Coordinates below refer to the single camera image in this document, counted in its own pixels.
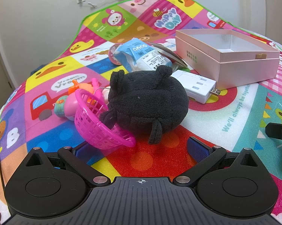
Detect pink toy figure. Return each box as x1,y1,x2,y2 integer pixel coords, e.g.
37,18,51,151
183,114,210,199
54,95,79,121

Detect pink cardboard box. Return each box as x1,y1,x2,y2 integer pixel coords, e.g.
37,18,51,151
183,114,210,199
175,28,281,89

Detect black plush toy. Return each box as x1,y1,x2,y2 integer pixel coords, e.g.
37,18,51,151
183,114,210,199
99,65,189,145

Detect blue and white packet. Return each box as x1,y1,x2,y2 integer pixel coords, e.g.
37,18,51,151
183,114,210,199
113,37,174,73

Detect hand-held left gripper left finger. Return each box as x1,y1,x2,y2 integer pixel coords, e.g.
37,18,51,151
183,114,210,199
24,142,111,186

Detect white power adapter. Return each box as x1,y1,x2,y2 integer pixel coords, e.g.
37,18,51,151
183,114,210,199
171,70,221,105

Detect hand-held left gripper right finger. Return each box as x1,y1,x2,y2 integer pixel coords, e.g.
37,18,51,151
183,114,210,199
173,136,259,187

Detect dark plastic packet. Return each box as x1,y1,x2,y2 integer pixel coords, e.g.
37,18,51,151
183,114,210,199
146,41,188,68

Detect colourful cartoon play mat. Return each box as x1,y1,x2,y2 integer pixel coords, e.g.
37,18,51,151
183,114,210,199
0,0,282,225

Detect dark blue cloth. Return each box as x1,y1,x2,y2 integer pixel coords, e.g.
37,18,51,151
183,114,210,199
30,64,50,75

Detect pink plastic basket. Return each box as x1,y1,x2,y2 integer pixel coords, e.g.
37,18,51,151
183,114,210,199
74,89,137,150

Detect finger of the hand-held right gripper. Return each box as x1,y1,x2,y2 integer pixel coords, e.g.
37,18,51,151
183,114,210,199
265,122,282,146

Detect white wall cable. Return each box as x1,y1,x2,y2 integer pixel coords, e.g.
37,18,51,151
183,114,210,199
81,0,144,7

